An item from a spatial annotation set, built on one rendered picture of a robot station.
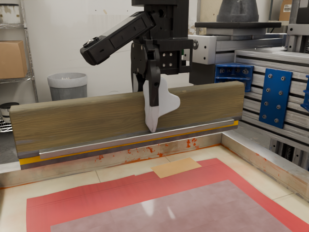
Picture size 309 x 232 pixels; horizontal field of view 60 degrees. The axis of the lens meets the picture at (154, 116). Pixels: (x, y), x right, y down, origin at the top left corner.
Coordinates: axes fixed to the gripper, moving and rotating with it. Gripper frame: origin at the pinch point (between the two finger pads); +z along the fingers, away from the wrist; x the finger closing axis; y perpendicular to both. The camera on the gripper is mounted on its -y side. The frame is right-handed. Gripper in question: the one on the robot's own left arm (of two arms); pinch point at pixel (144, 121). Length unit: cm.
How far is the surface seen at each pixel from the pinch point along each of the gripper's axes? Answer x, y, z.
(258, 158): -2.4, 25.1, 11.5
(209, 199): -7.5, 9.5, 13.9
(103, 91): 322, 59, 74
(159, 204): -5.2, 0.6, 13.8
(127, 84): 322, 95, 69
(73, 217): -2.8, -13.6, 13.8
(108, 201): -1.1, -7.4, 13.8
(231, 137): 6.9, 25.4, 10.5
